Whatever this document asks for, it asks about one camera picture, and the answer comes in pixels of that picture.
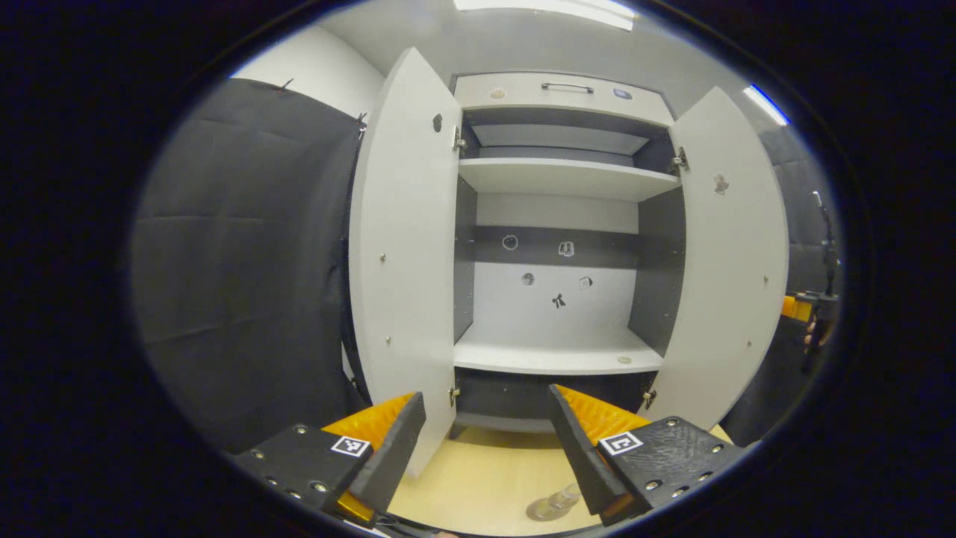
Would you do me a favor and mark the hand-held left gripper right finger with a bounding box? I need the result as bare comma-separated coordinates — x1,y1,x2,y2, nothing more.
549,383,748,526

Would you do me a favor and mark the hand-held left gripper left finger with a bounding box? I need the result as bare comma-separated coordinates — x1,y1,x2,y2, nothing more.
232,391,428,524

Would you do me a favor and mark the clear glass bottle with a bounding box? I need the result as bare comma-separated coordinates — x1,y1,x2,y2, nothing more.
532,483,583,521

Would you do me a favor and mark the grey cabinet door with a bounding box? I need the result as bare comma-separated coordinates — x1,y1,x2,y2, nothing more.
347,47,464,479
639,86,790,433

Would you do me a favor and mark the grey cabinet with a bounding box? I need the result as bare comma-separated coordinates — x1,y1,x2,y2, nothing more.
448,71,688,438

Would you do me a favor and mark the grey cabinet shelf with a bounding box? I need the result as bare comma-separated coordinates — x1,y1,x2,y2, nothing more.
458,157,682,202
453,323,665,376

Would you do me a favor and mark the black backdrop cloth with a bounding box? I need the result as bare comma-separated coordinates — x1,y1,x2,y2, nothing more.
721,123,845,448
128,77,370,453

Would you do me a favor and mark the small ceiling light panel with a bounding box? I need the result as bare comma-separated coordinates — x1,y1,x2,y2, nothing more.
743,84,790,126

